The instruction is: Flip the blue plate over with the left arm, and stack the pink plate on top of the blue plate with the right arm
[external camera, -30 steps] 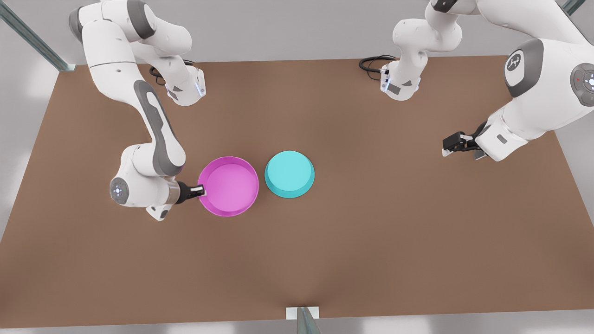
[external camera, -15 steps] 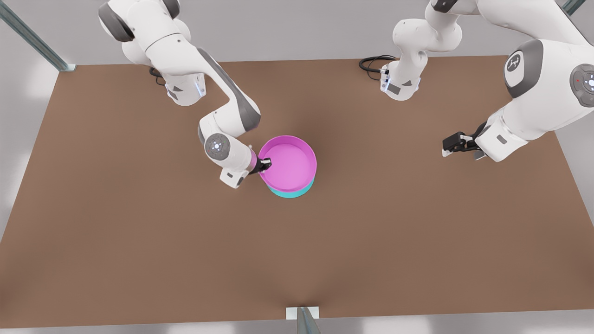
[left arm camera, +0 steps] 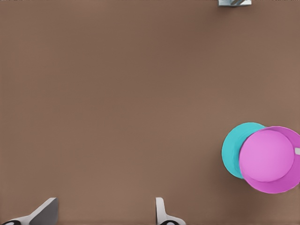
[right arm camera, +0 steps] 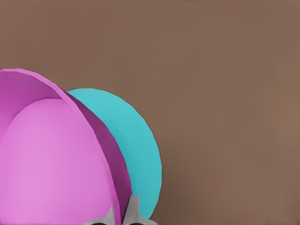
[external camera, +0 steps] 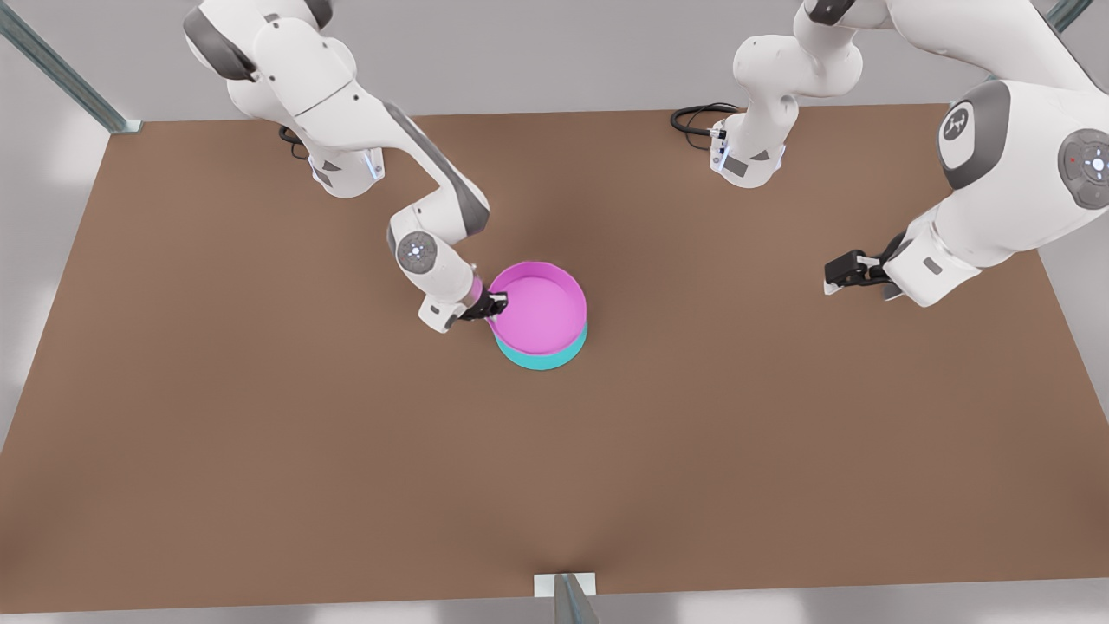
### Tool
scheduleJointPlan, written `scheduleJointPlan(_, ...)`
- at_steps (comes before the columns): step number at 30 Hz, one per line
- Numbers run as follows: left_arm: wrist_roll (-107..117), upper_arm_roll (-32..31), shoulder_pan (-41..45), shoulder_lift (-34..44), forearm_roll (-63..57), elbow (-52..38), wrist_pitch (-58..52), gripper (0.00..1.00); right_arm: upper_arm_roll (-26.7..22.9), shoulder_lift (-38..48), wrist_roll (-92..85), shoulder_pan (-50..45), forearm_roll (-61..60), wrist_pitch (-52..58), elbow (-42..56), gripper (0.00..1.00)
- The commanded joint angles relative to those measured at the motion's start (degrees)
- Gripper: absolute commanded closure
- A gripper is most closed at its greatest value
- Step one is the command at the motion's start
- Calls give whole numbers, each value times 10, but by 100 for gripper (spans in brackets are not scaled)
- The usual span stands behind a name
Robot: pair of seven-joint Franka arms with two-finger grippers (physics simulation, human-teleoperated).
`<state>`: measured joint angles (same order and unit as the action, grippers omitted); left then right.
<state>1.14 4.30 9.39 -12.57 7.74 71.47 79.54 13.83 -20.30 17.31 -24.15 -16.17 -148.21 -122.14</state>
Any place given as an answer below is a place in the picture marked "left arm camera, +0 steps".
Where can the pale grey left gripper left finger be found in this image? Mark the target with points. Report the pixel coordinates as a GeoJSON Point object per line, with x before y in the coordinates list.
{"type": "Point", "coordinates": [42, 213]}

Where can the silver frame post foot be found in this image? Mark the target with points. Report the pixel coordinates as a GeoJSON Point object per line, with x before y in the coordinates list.
{"type": "Point", "coordinates": [234, 2]}

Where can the pale grey finger of the right gripper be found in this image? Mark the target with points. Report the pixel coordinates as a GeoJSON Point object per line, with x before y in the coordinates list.
{"type": "Point", "coordinates": [297, 151]}

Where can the pink plate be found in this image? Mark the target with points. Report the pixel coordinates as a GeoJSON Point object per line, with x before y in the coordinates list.
{"type": "Point", "coordinates": [267, 159]}

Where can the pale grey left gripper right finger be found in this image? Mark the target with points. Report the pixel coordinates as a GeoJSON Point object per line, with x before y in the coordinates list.
{"type": "Point", "coordinates": [161, 211]}

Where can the blue plate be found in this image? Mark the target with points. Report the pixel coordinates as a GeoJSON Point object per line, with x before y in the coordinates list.
{"type": "Point", "coordinates": [232, 150]}

